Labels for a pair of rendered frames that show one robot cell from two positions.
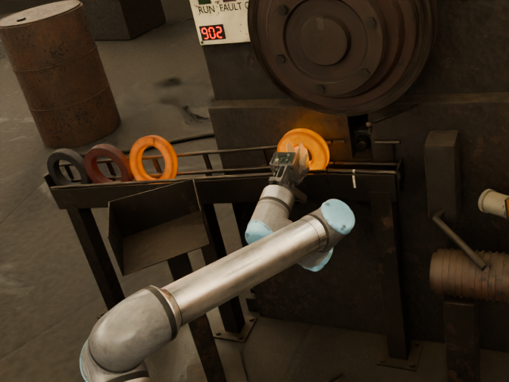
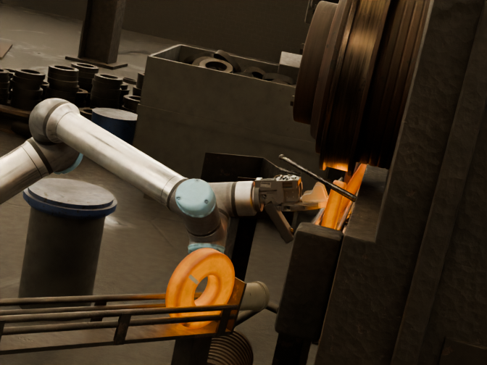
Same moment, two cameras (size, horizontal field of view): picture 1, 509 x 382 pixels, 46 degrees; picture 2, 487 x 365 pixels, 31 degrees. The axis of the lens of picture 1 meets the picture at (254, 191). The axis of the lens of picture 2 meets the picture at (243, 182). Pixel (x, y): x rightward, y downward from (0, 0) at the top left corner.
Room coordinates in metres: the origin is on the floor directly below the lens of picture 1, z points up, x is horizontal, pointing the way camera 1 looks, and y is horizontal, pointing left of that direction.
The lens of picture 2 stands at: (0.57, -2.13, 1.32)
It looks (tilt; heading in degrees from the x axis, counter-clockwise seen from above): 14 degrees down; 69
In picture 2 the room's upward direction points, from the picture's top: 11 degrees clockwise
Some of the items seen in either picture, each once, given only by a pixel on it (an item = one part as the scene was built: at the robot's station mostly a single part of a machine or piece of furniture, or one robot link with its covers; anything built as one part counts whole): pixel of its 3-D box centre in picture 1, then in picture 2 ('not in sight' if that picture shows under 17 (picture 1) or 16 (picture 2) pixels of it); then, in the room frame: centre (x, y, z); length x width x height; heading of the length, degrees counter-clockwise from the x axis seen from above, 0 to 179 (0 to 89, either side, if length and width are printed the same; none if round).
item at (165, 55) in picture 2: not in sight; (242, 129); (2.27, 2.43, 0.39); 1.03 x 0.83 x 0.79; 154
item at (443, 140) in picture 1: (443, 176); (310, 282); (1.40, -0.51, 0.68); 0.11 x 0.08 x 0.24; 150
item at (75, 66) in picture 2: not in sight; (71, 97); (1.51, 3.61, 0.22); 1.20 x 0.81 x 0.44; 155
